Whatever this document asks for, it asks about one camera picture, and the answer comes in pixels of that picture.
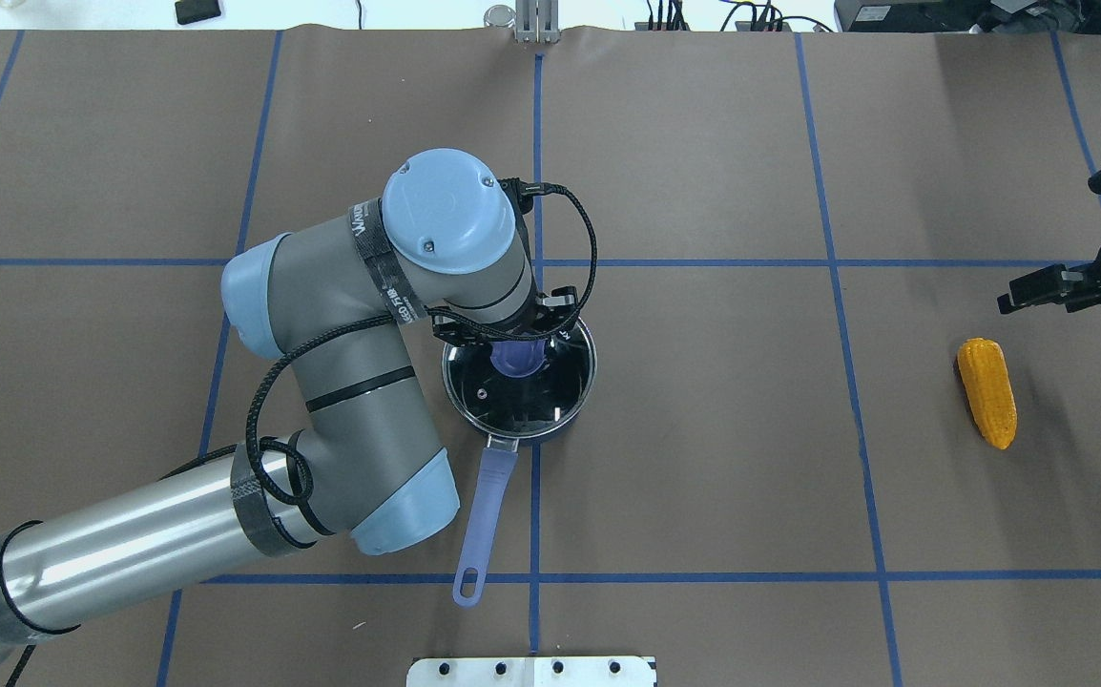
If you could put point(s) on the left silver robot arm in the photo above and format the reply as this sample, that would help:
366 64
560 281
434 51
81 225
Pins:
338 437

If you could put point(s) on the small black square pad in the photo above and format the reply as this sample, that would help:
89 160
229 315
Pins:
190 12

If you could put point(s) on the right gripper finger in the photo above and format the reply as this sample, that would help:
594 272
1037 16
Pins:
1043 286

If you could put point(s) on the aluminium frame post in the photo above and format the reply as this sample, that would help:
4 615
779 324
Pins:
536 21

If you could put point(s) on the dark blue saucepan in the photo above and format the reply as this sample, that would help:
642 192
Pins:
497 463

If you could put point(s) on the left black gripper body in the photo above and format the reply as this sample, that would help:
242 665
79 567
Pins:
452 333

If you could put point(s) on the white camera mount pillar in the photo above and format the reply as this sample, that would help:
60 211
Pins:
534 671

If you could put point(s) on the glass pot lid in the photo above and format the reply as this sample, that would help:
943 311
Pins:
526 391

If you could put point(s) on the yellow corn cob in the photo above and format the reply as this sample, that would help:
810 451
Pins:
989 396

